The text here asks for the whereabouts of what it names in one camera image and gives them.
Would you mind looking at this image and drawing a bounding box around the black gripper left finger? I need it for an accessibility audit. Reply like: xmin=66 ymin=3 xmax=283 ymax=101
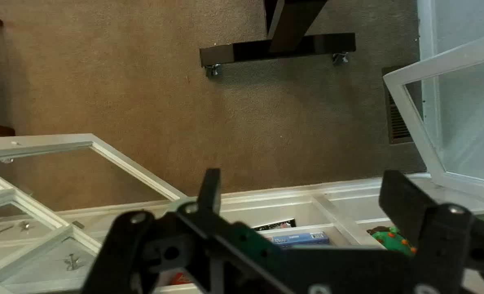
xmin=197 ymin=168 xmax=221 ymax=214

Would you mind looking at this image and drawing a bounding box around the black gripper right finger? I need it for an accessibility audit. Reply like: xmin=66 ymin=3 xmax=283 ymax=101
xmin=378 ymin=170 xmax=435 ymax=245

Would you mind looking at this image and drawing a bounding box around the blue box on shelf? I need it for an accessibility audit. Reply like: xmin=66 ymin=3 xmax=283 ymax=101
xmin=270 ymin=232 xmax=330 ymax=247

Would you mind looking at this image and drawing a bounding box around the green toy on shelf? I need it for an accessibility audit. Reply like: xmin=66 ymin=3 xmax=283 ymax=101
xmin=368 ymin=225 xmax=417 ymax=256

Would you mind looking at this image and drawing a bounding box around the white glass cabinet door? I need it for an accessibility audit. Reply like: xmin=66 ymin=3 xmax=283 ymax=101
xmin=0 ymin=134 xmax=185 ymax=209
xmin=383 ymin=37 xmax=484 ymax=201

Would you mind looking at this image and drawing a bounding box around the white glass cabinet door left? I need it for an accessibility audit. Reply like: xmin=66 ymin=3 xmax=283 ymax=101
xmin=0 ymin=134 xmax=185 ymax=209

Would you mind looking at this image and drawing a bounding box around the black table base with casters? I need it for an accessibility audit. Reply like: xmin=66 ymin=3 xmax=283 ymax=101
xmin=198 ymin=0 xmax=357 ymax=78

